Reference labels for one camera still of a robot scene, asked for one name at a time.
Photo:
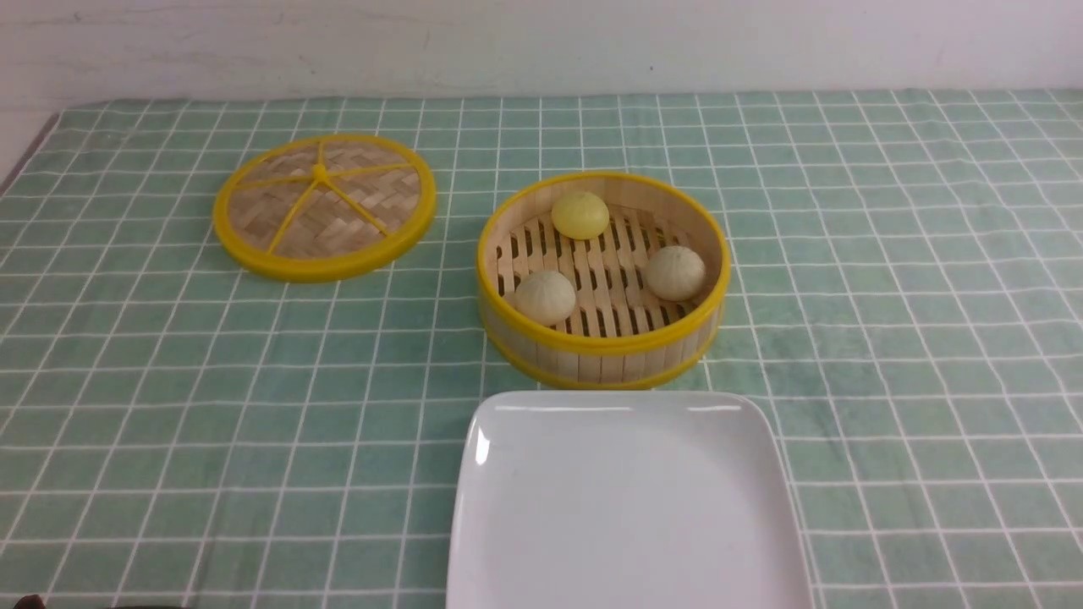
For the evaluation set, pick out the white steamed bun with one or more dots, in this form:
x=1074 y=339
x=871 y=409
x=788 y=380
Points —
x=675 y=273
x=546 y=297

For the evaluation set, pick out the white square plate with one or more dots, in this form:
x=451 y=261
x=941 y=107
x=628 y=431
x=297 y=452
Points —
x=623 y=499

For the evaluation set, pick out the green checkered tablecloth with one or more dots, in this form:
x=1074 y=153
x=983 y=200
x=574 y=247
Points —
x=905 y=309

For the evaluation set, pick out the yellow steamed bun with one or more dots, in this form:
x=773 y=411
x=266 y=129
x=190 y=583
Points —
x=580 y=215

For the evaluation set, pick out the yellow bamboo steamer lid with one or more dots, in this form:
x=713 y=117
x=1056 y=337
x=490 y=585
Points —
x=325 y=209

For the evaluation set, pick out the yellow bamboo steamer basket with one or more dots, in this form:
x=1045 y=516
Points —
x=619 y=335

